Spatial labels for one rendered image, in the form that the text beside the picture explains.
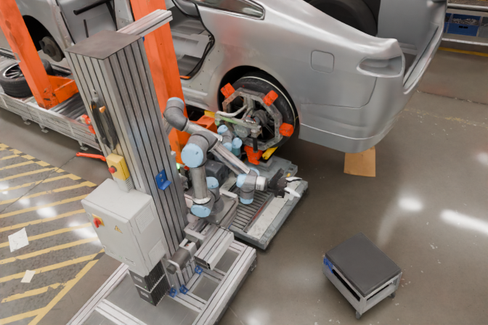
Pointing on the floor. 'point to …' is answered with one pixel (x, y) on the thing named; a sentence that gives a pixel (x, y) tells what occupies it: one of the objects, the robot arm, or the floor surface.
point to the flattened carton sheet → (361, 163)
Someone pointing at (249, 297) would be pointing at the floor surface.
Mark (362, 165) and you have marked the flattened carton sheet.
